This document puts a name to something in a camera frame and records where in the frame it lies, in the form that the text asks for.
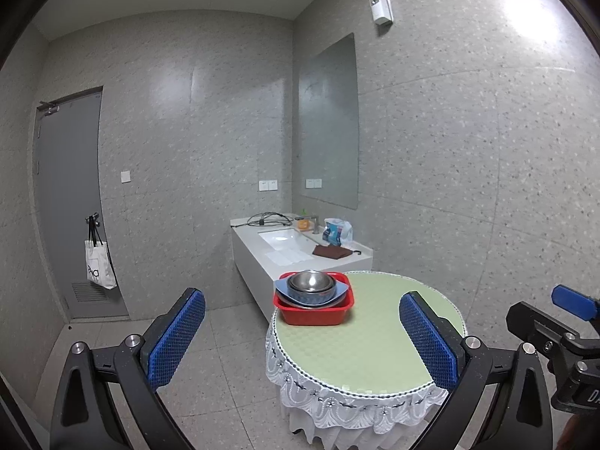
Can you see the white vanity counter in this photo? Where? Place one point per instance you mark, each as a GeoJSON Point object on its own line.
{"type": "Point", "coordinates": [253, 262]}

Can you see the white sink basin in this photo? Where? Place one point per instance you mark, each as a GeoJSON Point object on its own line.
{"type": "Point", "coordinates": [283, 239]}

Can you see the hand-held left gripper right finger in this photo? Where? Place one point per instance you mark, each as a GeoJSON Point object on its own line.
{"type": "Point", "coordinates": [426, 337]}

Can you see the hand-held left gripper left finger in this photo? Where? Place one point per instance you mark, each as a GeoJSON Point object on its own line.
{"type": "Point", "coordinates": [176, 337]}

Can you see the white wall dispenser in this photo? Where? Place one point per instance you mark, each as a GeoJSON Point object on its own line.
{"type": "Point", "coordinates": [380, 7]}

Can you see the metal faucet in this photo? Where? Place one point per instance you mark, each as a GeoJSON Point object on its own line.
{"type": "Point", "coordinates": [316, 224]}

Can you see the round table, green cloth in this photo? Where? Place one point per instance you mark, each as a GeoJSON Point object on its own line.
{"type": "Point", "coordinates": [337, 403]}

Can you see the small steel bowl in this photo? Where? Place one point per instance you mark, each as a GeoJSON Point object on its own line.
{"type": "Point", "coordinates": [310, 281]}

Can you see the wall mirror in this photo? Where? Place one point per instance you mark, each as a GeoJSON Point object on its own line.
{"type": "Point", "coordinates": [328, 122]}

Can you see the grey door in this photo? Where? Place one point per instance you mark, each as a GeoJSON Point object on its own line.
{"type": "Point", "coordinates": [65, 173]}

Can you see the white light switch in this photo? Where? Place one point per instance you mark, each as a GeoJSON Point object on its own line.
{"type": "Point", "coordinates": [125, 176]}

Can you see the hammered steel bowl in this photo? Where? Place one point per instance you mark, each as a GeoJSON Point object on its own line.
{"type": "Point", "coordinates": [311, 296]}

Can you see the red plastic basin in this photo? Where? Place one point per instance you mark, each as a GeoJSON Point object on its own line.
{"type": "Point", "coordinates": [314, 316]}

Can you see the white blue plastic bag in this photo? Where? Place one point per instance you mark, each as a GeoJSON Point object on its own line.
{"type": "Point", "coordinates": [337, 232]}

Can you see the white tote bag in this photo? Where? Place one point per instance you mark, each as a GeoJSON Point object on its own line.
{"type": "Point", "coordinates": [99, 265]}

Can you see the blue square plate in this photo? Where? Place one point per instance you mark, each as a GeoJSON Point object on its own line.
{"type": "Point", "coordinates": [286, 288]}

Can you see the door vent grille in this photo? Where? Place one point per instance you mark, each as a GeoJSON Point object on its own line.
{"type": "Point", "coordinates": [89, 293]}

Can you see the white wall socket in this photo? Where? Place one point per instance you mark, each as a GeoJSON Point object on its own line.
{"type": "Point", "coordinates": [268, 185]}

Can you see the orange small object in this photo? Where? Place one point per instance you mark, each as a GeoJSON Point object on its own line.
{"type": "Point", "coordinates": [303, 224]}

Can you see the large steel bowl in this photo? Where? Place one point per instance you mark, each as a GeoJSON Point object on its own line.
{"type": "Point", "coordinates": [304, 306]}

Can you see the door closer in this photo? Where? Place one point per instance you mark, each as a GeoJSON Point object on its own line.
{"type": "Point", "coordinates": [49, 107]}

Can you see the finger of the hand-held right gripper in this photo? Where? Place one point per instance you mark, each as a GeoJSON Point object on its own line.
{"type": "Point", "coordinates": [574, 301]}
{"type": "Point", "coordinates": [529, 318]}

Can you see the brown cloth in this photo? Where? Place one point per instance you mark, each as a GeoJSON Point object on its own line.
{"type": "Point", "coordinates": [332, 251]}

